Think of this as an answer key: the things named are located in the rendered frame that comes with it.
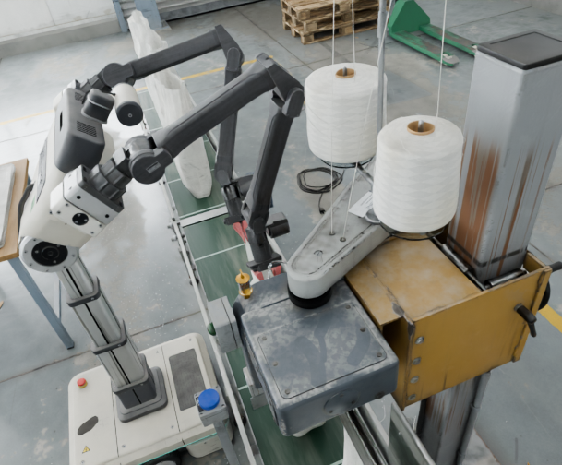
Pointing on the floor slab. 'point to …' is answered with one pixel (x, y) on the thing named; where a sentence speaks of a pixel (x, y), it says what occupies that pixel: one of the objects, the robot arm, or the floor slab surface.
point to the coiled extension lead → (318, 186)
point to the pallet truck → (416, 17)
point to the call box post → (226, 443)
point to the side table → (19, 259)
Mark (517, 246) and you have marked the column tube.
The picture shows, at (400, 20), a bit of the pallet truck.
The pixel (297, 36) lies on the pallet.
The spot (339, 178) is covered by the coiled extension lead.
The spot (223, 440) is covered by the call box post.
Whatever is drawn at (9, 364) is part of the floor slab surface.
